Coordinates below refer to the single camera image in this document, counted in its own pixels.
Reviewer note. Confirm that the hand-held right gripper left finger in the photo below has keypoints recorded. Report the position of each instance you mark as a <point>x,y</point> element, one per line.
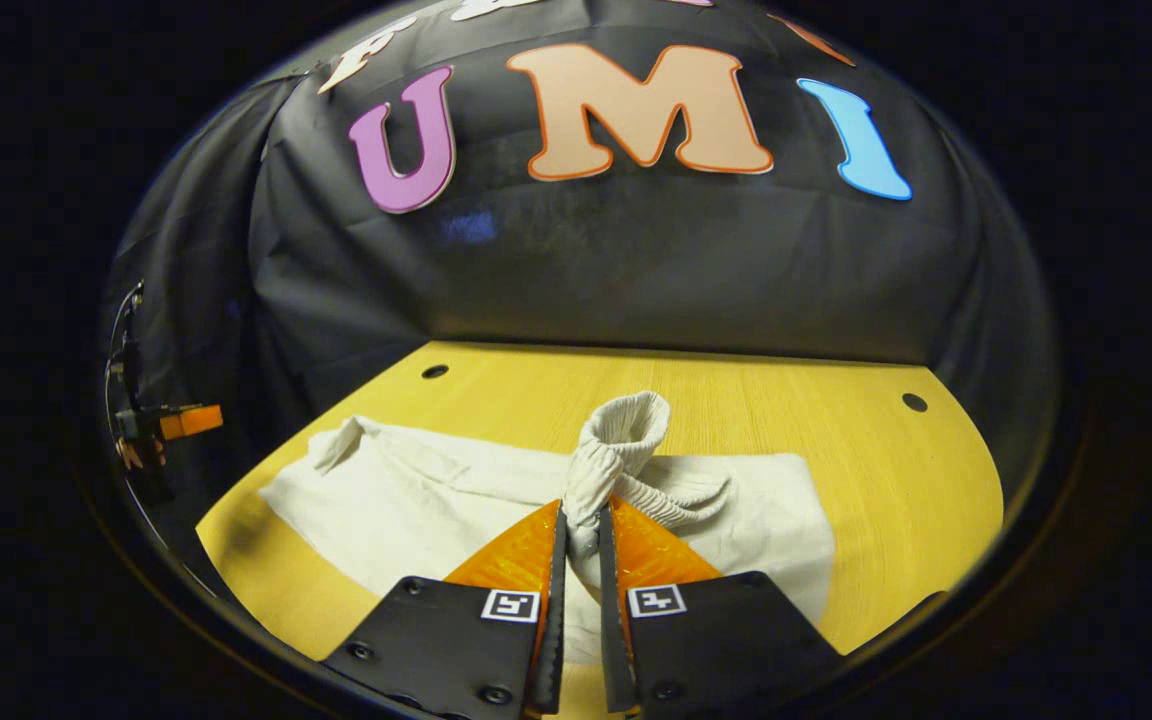
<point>553,620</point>

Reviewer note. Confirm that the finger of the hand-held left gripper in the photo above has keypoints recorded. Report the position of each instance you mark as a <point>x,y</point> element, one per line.
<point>196,420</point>

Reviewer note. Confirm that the black backdrop cloth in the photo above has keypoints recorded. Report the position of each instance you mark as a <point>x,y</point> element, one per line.
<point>636,260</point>

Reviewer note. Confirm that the white jeans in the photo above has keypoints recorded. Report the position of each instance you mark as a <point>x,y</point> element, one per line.
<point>416,500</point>

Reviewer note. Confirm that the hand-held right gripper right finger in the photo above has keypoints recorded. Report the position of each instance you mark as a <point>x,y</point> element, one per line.
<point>614,620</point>

